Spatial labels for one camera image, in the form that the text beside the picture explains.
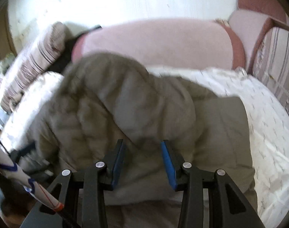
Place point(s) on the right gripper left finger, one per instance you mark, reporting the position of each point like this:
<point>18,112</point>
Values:
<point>76,199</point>

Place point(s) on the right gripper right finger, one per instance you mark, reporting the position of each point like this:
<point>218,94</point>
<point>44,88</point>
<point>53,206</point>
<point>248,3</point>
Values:
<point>228,206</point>

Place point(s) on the olive quilted hooded jacket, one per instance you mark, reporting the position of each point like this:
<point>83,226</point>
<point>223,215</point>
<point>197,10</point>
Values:
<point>107,97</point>

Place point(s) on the white leaf-print bed sheet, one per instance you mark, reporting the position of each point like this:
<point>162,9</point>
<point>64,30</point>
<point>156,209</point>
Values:
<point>268,127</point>

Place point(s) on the black garment behind pillows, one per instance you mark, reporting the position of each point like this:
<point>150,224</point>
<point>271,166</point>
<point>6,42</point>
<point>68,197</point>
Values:
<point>65,58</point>

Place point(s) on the small striped floral pillow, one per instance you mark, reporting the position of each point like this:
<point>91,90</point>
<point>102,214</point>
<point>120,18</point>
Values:
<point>32,61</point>

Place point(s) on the large striped floral cushion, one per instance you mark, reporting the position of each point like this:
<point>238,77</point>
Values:
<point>271,64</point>

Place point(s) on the pink bolster with red ends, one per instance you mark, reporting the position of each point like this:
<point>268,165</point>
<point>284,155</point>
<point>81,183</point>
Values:
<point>179,42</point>

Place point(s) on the pink red-edged square cushion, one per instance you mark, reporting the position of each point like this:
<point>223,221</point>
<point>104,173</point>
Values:
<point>251,28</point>

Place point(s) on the upper pink red cushion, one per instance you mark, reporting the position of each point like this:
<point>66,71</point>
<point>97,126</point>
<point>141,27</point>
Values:
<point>269,7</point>

